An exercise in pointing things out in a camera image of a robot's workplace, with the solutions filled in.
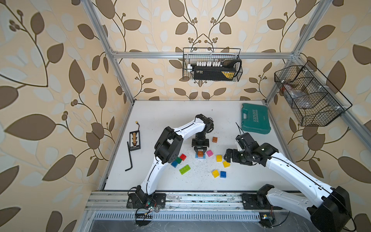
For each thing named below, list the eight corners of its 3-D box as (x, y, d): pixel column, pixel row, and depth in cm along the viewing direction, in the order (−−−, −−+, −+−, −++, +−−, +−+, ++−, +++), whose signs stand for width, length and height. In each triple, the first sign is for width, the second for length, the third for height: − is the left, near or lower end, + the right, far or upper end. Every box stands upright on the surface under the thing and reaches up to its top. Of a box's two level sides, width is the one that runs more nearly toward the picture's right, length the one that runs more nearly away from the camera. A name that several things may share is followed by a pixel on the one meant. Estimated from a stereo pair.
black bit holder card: (130, 151, 95) (129, 149, 93) (130, 134, 104) (129, 132, 102) (140, 149, 96) (139, 147, 94) (140, 132, 105) (139, 130, 103)
